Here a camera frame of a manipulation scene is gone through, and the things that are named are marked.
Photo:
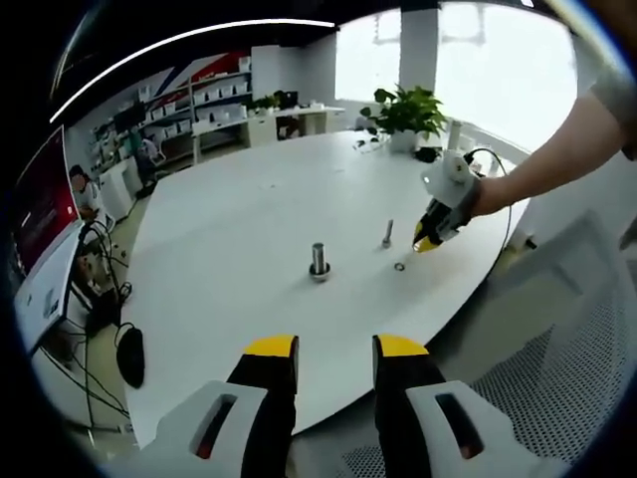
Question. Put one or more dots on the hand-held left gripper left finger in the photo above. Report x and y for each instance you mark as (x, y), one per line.
(271, 368)

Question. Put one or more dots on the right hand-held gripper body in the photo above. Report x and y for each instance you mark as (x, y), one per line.
(453, 186)

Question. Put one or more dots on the short white ceiling light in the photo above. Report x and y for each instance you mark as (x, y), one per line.
(527, 3)

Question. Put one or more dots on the thin threaded steel stud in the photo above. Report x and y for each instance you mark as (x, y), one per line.
(388, 231)

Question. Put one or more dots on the black bag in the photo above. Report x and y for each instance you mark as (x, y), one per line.
(287, 98)

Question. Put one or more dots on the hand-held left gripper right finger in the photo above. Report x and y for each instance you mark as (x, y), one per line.
(403, 373)

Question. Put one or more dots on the small black object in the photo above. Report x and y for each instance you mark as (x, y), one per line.
(426, 154)

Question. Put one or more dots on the long white ceiling light strip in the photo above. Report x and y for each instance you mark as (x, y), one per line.
(189, 35)

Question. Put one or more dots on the small silver washer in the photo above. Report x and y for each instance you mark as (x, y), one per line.
(396, 267)

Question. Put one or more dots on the thick threaded steel stud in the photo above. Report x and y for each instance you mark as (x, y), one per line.
(318, 256)

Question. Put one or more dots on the white shelf unit with bins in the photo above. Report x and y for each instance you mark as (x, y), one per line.
(219, 92)

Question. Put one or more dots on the black computer mouse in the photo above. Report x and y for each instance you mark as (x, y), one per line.
(131, 356)

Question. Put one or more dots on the tall white cylinder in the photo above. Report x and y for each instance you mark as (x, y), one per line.
(454, 134)

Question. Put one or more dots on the white background counter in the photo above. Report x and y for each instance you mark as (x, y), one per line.
(293, 117)

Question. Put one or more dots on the white-framed monitor red screen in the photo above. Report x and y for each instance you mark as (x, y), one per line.
(42, 214)

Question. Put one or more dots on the green potted plant white pot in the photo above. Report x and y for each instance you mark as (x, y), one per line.
(410, 112)

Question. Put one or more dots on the white mesh office chair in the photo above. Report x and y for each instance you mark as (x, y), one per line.
(557, 318)

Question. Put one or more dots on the person's right hand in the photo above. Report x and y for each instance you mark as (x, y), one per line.
(488, 199)

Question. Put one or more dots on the small green plant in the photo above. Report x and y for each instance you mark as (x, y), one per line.
(265, 103)

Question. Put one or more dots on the white low cabinet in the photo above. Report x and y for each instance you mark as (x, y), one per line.
(118, 186)

